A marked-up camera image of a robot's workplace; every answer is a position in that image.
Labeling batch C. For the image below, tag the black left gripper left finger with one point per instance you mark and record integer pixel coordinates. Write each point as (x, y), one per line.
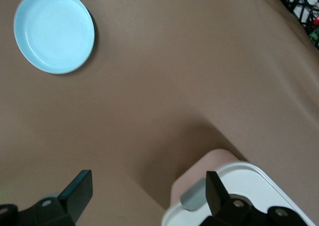
(74, 201)

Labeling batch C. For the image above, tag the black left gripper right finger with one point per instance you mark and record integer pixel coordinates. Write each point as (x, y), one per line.
(221, 206)

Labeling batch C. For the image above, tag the white lidded storage box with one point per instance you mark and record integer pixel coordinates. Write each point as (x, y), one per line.
(249, 181)

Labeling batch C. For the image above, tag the brown table mat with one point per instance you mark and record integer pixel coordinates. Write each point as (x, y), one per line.
(174, 73)

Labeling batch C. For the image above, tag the light blue round plate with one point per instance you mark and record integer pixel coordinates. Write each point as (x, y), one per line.
(53, 29)

